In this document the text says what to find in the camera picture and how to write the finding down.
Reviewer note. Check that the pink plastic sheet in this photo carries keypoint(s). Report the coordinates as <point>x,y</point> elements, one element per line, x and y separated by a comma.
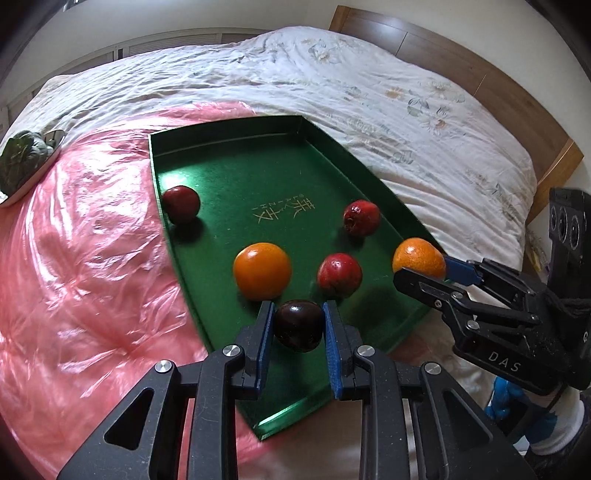
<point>92,277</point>

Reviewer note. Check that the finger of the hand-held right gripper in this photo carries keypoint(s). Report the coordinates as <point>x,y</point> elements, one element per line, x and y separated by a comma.
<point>425,286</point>
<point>461,271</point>

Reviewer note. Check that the white plate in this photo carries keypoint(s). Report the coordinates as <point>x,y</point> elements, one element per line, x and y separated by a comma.
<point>27,185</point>

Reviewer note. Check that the green tray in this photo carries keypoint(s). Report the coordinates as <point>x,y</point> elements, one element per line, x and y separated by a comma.
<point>277,175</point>

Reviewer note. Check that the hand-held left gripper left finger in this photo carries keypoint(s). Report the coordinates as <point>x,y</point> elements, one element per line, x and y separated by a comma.
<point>265,346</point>

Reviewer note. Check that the dark plum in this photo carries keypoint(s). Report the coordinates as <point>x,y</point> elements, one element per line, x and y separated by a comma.
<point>299,325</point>

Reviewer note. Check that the green leafy vegetable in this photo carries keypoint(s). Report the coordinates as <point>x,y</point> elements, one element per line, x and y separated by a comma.
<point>23,157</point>

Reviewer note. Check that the orange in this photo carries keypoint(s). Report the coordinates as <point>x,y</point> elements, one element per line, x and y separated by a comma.
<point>419,261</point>
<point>262,271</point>

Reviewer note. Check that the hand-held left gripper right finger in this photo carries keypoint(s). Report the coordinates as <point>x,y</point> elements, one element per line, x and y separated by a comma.
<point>332,350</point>

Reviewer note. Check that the red apple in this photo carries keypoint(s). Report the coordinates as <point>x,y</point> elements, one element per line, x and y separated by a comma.
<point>361,218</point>
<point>181,204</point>
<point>339,275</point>

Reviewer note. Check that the person's right hand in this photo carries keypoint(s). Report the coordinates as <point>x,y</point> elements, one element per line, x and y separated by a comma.
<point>501,397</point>

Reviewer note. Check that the white floral quilt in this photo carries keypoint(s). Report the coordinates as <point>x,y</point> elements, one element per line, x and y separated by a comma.
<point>369,92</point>

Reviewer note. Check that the wooden headboard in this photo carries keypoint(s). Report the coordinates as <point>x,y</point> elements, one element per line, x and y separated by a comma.
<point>461,55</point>

